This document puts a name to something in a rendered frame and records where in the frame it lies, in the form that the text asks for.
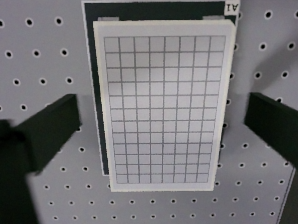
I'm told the white deep-well plate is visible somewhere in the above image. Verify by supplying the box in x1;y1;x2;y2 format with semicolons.
93;20;236;191

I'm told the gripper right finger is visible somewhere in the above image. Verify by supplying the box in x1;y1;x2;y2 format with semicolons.
241;92;298;173

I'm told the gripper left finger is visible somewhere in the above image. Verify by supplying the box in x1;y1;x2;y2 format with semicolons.
0;93;83;224

